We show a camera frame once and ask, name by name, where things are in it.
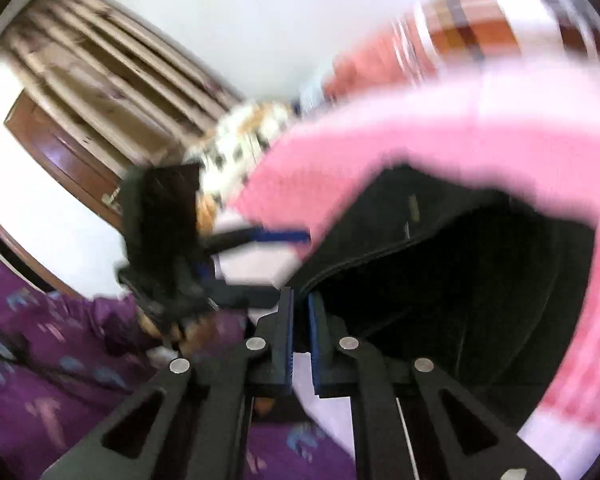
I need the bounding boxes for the black pants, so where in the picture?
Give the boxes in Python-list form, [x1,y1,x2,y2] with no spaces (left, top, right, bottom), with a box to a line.
[289,165,595,428]

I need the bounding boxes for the left hand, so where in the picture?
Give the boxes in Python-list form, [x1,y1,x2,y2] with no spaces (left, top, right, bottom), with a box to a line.
[136,308,218,354]

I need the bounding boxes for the floral cream pillow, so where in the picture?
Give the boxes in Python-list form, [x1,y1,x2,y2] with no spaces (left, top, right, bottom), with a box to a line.
[183,101,296,234]

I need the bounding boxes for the beige patterned curtain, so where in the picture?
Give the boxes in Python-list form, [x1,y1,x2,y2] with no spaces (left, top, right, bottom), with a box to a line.
[0,0,239,176]

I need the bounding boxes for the pink bedsheet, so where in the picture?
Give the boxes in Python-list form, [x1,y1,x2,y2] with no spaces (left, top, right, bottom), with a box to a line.
[219,58,600,479]

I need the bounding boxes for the orange checked pillow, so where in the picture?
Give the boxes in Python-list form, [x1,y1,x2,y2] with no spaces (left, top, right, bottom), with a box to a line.
[321,0,600,101]

